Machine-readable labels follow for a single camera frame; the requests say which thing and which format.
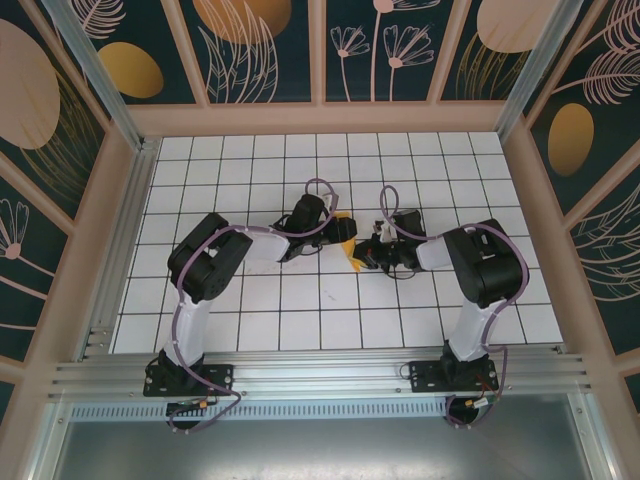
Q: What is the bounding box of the aluminium side rail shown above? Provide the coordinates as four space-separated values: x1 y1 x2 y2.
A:
79 139 161 361

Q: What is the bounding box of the long aluminium base rail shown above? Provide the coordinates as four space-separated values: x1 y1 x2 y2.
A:
47 349 596 401

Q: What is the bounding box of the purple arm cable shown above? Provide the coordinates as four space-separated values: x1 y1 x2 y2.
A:
169 177 341 435
380 184 531 431

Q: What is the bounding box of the grey metal sheet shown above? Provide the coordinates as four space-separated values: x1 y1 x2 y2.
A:
29 419 621 480

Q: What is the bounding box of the slotted metal cable tray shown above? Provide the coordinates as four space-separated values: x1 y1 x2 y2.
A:
69 397 576 421

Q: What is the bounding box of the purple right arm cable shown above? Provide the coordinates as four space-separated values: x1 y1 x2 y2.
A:
380 184 531 431

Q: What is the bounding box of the aluminium corner post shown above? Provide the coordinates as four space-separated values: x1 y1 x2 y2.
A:
494 0 586 146
42 0 146 151

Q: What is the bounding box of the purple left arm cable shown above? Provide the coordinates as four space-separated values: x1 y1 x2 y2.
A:
169 177 341 435

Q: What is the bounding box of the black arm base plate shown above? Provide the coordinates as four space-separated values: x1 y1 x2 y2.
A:
143 362 236 399
408 357 501 394

